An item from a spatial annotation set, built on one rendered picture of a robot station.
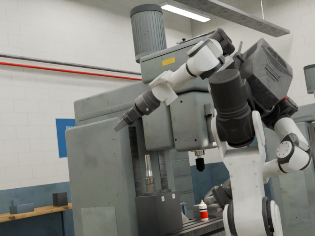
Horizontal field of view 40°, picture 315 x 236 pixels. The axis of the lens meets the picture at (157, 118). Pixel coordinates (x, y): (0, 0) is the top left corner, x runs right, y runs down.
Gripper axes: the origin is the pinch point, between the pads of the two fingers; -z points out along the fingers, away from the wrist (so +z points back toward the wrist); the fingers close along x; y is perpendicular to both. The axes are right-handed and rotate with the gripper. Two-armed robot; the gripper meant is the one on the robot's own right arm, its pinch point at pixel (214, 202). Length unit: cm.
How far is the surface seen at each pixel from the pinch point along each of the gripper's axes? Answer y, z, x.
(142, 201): 26.7, -17.9, 12.7
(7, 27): -108, -257, 461
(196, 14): -492, -151, 534
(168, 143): -4.0, -12.0, 45.1
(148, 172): 23.1, -10.2, 24.0
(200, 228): 0.4, -14.1, -5.9
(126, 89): 2, -17, 90
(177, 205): 6.0, -16.4, 8.8
